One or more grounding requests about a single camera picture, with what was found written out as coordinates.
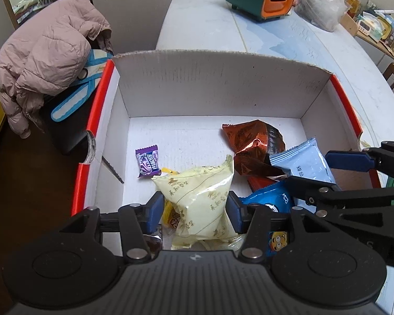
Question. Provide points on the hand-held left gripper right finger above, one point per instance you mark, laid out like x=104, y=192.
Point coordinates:
x=233, y=213

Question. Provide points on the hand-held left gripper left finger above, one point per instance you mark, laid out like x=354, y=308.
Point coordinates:
x=156, y=208

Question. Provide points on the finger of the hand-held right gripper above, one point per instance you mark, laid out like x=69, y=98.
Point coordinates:
x=315, y=193
x=348, y=160

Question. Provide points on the yellow candy packet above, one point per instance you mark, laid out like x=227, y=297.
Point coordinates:
x=170, y=218

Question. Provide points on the light blue snack packet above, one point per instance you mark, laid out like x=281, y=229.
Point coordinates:
x=305, y=164

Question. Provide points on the blue cookie packet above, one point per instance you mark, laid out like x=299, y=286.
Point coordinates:
x=269, y=197

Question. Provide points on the cream snack packet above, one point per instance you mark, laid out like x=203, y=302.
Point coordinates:
x=197, y=197

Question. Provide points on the purple candy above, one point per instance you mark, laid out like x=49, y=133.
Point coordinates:
x=147, y=160

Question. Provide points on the orange brown foil snack packet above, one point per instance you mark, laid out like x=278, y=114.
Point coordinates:
x=249, y=144

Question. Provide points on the white cardboard box red rim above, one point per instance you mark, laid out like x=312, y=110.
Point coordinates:
x=216, y=85

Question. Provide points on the small brown candy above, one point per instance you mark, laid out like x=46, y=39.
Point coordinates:
x=153, y=244

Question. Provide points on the red snack packet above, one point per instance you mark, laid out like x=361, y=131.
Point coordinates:
x=261, y=183

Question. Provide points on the green snack packet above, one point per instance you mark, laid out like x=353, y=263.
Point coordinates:
x=392, y=182

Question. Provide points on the blue cartoon print packet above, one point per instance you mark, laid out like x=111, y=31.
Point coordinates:
x=278, y=240

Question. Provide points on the black seat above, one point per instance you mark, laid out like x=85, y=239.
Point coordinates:
x=65, y=134

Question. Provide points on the wooden side shelf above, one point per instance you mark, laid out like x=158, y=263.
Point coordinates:
x=348, y=26

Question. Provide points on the blue and white bag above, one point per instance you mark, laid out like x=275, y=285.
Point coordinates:
x=85, y=88

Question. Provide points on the glass jar amber contents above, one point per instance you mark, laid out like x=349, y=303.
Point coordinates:
x=353, y=3

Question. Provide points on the clear plastic bag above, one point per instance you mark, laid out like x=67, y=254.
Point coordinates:
x=318, y=3

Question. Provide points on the pink puffer jacket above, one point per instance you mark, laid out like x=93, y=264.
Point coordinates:
x=46, y=49

